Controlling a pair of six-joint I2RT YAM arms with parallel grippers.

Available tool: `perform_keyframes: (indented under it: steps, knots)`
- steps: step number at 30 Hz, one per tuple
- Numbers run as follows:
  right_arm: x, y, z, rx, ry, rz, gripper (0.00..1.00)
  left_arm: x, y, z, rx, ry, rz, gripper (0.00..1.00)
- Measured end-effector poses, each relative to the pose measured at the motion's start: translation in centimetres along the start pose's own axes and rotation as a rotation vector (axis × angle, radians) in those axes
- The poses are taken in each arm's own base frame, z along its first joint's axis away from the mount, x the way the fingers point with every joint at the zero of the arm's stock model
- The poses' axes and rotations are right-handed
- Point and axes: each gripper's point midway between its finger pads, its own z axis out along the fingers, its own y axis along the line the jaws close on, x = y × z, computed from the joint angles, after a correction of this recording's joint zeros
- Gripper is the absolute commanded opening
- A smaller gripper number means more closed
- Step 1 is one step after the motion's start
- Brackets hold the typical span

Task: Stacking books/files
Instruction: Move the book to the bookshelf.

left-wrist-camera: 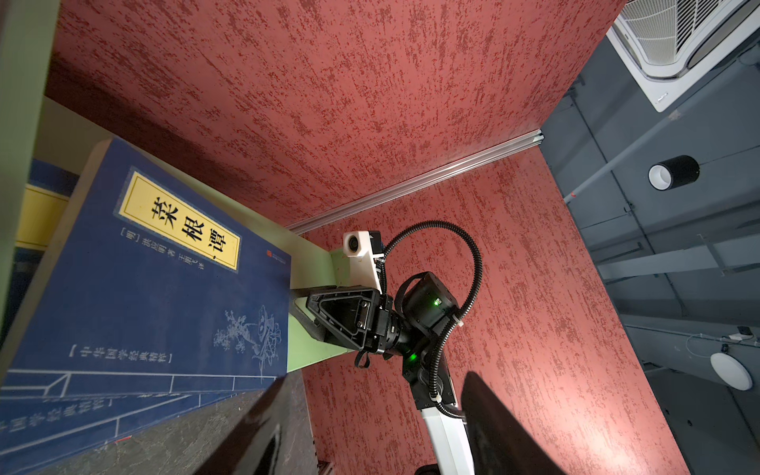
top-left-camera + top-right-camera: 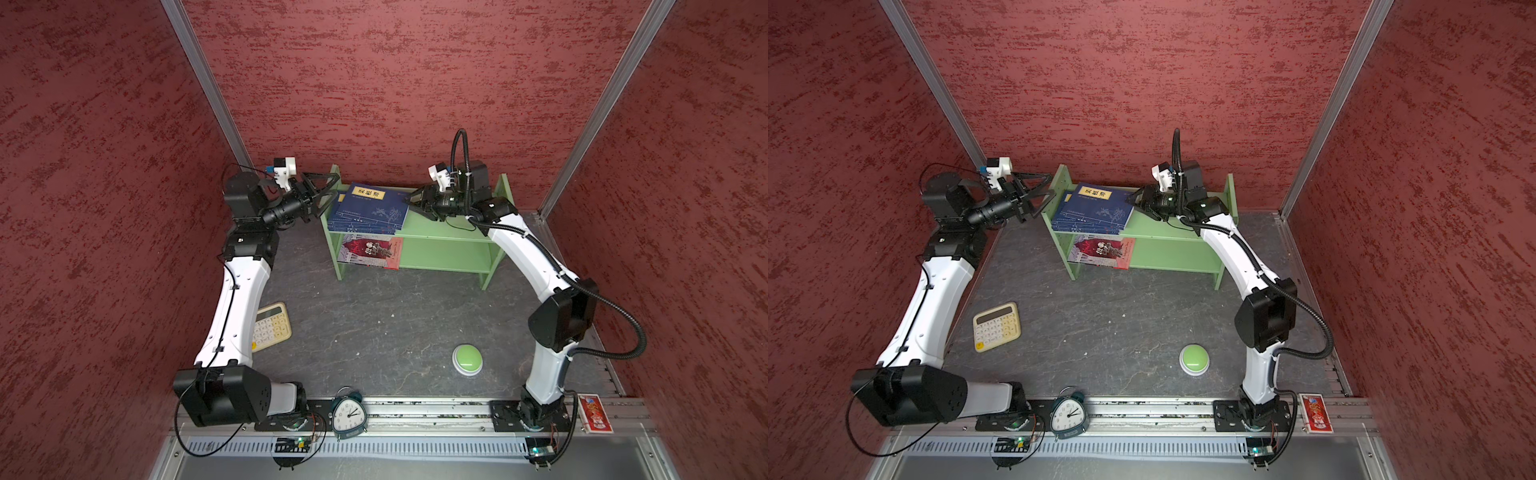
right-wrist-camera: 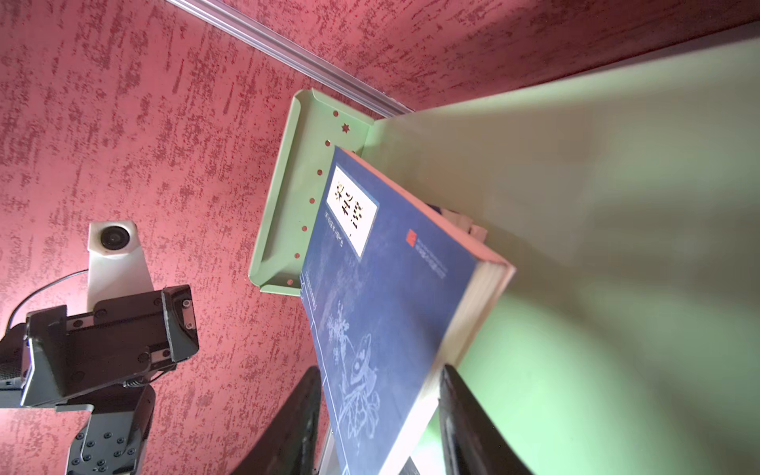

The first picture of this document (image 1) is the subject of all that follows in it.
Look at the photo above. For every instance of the white round ceiling lamp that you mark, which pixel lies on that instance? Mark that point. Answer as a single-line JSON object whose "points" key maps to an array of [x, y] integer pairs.
{"points": [[731, 371]]}

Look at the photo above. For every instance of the white ceiling air conditioner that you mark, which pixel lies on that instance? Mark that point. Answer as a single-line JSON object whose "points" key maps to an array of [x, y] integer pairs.
{"points": [[669, 45]]}

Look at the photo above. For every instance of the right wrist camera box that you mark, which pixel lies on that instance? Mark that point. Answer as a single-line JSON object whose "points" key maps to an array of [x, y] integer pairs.
{"points": [[363, 249]]}

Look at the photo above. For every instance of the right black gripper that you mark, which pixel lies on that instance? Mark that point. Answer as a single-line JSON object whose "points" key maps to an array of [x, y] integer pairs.
{"points": [[409, 326]]}

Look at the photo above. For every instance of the green wooden shelf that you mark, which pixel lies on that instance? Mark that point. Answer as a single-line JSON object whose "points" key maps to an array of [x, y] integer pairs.
{"points": [[178, 225]]}

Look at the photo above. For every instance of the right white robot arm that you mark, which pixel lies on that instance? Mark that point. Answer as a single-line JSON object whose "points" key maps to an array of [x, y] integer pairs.
{"points": [[435, 398]]}

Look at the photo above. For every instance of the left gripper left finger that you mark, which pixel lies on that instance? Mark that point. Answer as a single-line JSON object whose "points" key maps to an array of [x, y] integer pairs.
{"points": [[253, 446]]}

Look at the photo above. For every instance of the black ceiling spotlight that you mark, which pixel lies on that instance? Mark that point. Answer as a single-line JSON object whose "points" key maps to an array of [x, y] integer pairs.
{"points": [[674, 173]]}

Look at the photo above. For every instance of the right aluminium corner post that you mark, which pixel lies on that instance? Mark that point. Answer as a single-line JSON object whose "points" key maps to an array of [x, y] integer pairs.
{"points": [[423, 181]]}

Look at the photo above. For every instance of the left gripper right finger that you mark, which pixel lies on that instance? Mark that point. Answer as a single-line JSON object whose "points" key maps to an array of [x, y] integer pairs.
{"points": [[498, 442]]}

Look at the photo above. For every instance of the blue book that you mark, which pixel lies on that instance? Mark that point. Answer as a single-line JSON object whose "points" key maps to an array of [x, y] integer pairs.
{"points": [[160, 279], [107, 415]]}

